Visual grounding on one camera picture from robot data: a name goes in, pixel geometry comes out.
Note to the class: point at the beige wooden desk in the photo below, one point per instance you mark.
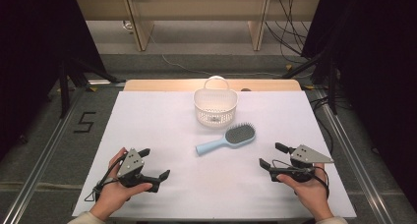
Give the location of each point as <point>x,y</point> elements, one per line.
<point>196,8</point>

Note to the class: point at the yellow tape piece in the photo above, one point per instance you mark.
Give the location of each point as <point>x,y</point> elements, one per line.
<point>288,67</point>

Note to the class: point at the white table cover sheet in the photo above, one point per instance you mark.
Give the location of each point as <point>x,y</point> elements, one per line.
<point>196,184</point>

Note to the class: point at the aluminium floor rail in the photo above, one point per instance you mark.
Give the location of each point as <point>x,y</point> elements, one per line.
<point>36,175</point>
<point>357,171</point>

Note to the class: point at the dark curtain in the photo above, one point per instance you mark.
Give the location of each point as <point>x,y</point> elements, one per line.
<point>29,53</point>
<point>383,70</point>

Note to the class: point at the white plastic basket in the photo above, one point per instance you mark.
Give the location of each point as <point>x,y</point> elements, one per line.
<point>214,114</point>

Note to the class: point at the person's right hand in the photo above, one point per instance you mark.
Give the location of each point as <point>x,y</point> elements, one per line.
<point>309,194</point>

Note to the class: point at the black metal stand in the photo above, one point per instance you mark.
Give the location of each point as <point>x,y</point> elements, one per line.
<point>332,86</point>
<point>64,86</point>

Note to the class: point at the light blue hairbrush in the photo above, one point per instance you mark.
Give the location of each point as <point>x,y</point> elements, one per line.
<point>239,134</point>

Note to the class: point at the person's left hand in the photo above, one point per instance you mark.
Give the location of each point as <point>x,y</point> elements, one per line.
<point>113,194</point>

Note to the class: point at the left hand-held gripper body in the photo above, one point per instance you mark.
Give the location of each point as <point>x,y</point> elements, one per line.
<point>130,165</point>

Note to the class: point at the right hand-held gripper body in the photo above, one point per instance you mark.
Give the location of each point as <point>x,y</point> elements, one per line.
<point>308,156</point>

